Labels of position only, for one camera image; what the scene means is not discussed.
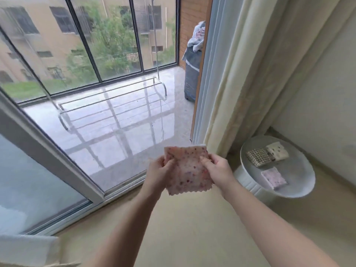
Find person's right hand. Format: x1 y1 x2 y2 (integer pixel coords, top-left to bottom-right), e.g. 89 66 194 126
199 153 238 196

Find person's left hand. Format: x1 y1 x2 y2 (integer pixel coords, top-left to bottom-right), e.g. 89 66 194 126
142 155 178 201

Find brown checked cloth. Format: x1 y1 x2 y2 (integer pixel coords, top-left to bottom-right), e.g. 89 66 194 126
246 147 273 168

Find cream polka dot cloths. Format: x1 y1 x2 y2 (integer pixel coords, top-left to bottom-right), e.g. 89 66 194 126
265 141 290 162

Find person's left forearm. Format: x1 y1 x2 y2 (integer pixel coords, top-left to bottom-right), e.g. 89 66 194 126
86 189 163 267

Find person's right forearm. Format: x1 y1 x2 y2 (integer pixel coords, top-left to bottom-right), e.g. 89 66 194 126
222 181 340 267

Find white round table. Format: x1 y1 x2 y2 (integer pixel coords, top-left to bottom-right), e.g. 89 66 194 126
233 135 317 205

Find dark blue tarpaulin cover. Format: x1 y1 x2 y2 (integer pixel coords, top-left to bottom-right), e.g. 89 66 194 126
184 44 204 103

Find white bundled curtain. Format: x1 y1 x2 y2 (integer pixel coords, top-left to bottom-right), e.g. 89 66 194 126
203 0 356 159

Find white patterned cloth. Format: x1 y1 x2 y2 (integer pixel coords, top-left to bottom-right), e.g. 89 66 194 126
191 21 207 53

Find white linen curtain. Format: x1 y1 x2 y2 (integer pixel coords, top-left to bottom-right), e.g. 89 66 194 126
0 233 81 267

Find white sliding door frame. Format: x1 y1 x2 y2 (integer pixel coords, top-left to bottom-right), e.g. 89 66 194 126
0 0 229 237

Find dark balcony window frame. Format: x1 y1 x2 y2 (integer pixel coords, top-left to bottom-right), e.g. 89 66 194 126
0 0 182 105

